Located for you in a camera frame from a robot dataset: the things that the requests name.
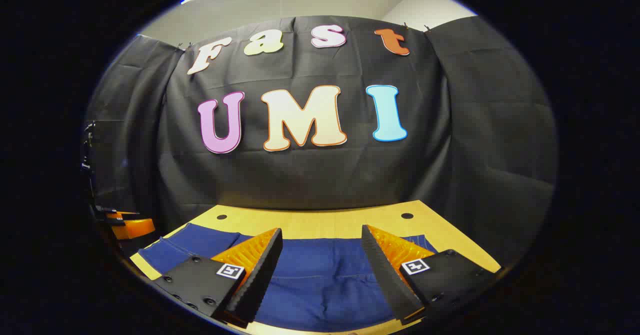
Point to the black backdrop cloth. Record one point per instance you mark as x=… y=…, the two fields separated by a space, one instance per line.
x=325 y=175

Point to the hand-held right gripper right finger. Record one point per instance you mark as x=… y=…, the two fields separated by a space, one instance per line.
x=385 y=275

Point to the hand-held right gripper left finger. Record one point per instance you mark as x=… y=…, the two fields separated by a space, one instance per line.
x=260 y=270

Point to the blue jeans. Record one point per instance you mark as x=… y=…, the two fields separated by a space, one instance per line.
x=320 y=275

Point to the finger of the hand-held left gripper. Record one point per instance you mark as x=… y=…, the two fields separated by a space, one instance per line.
x=134 y=228
x=116 y=214

